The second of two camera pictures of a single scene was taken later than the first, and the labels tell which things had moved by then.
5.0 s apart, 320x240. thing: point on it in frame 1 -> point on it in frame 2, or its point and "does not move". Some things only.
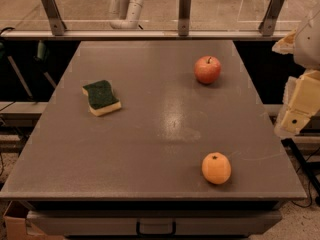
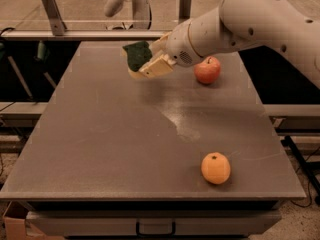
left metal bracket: [49, 3] does not move
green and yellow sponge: [101, 97] -> [137, 54]
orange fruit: [216, 168] does not move
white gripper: [308, 45] -> [180, 48]
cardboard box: [17, 227] does not move
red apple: [207, 69] does not move
